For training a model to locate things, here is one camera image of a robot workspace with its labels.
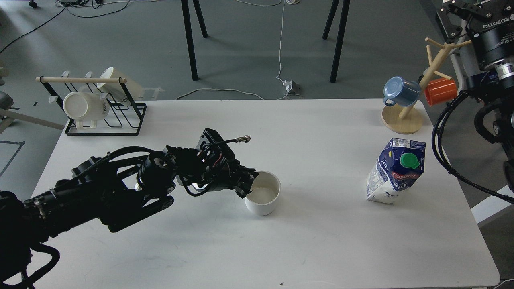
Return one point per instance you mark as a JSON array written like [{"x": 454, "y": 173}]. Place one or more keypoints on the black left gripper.
[{"x": 211, "y": 166}]

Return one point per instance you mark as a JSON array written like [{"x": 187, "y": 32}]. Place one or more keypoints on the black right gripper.
[{"x": 492, "y": 39}]

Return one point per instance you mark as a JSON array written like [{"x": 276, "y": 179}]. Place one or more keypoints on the white mug black handle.
[{"x": 264, "y": 195}]

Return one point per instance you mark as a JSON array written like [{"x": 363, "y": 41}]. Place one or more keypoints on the blue white milk carton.
[{"x": 397, "y": 168}]

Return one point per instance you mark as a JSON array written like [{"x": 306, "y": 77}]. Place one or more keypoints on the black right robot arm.
[{"x": 494, "y": 121}]

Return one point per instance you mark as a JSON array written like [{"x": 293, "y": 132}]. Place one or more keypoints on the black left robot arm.
[{"x": 120, "y": 189}]

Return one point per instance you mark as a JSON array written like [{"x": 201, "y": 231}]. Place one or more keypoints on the orange cup on stand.
[{"x": 440, "y": 90}]

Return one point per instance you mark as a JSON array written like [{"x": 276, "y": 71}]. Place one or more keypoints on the blue cup on stand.
[{"x": 399, "y": 91}]

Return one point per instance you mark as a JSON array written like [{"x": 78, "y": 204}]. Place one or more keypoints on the white power plug adapter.
[{"x": 291, "y": 88}]

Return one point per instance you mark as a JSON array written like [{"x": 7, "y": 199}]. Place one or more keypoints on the wooden mug tree stand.
[{"x": 407, "y": 120}]

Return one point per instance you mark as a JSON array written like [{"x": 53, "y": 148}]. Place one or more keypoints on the black table leg right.
[{"x": 340, "y": 33}]

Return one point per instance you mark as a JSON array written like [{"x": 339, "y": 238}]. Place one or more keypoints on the black table leg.
[
  {"x": 340, "y": 33},
  {"x": 188, "y": 32}
]

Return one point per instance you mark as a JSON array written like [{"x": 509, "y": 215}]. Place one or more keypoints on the cream mug on rack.
[{"x": 116, "y": 90}]

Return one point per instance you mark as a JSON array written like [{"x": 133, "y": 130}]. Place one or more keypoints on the white mug lying in rack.
[{"x": 85, "y": 107}]

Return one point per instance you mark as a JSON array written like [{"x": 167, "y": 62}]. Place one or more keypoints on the black table leg left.
[{"x": 188, "y": 32}]

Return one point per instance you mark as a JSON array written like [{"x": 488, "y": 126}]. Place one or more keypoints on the black wire dish rack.
[{"x": 121, "y": 120}]

